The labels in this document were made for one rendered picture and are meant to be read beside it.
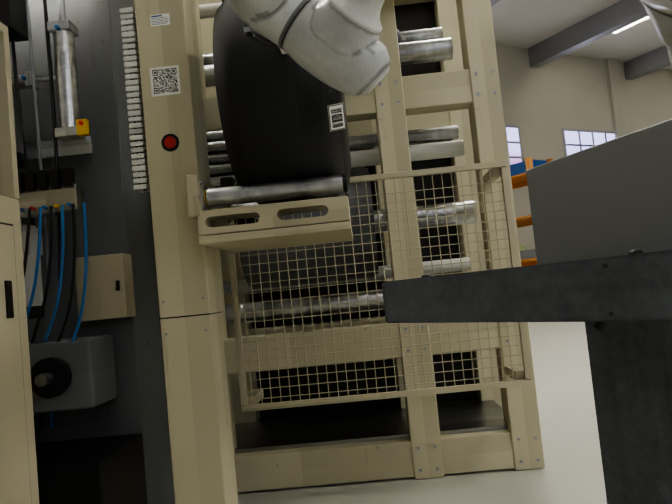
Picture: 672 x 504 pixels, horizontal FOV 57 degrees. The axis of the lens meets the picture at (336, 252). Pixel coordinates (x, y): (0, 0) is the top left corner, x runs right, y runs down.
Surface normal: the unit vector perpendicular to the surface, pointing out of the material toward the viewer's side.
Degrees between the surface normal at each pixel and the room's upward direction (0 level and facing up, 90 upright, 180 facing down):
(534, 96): 90
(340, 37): 113
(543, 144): 90
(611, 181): 90
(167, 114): 90
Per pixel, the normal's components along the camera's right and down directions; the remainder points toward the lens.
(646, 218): -0.87, 0.06
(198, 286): -0.04, -0.06
